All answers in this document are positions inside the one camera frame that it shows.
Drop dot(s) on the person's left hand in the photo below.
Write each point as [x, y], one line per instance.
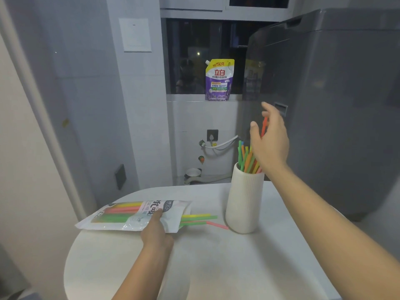
[156, 234]

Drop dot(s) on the person's right hand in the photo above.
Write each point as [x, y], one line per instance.
[272, 143]

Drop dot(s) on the person's left thumb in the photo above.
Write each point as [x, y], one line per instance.
[157, 214]

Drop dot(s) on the person's right thumb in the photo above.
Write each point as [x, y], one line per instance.
[255, 129]

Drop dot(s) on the orange plastic straw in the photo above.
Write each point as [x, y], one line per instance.
[264, 125]

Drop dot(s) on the white plastic straw packet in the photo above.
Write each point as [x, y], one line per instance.
[125, 217]

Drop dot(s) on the person's left forearm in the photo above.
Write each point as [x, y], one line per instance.
[142, 274]

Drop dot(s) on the person's right forearm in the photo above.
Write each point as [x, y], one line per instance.
[331, 228]

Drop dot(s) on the bunch of colourful straws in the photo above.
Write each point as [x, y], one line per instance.
[247, 159]

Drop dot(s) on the short green plastic straw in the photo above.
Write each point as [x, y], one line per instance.
[193, 223]

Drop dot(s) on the yellow plastic straw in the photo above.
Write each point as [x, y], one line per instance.
[197, 216]

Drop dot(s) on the long green plastic straw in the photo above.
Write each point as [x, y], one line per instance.
[201, 219]

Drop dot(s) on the water tap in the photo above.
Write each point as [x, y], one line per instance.
[202, 143]

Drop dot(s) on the round grey drain fitting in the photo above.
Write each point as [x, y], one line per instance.
[192, 173]

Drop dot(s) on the purple yellow detergent pouch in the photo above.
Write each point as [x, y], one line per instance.
[218, 81]

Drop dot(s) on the small orange green ornament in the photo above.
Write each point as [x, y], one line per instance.
[201, 159]

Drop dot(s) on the pink plastic straw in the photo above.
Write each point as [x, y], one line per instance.
[218, 225]

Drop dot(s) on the white ribbed ceramic cup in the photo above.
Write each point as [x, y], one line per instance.
[244, 203]

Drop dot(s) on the grey washing machine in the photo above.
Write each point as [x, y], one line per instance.
[337, 99]

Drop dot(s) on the dark window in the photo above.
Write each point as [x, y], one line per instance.
[193, 56]

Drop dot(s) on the dark grey wall socket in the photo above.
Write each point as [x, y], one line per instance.
[212, 134]

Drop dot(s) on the white wall panel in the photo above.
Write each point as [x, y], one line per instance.
[135, 35]

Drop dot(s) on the white door frame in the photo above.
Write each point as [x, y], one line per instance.
[37, 99]

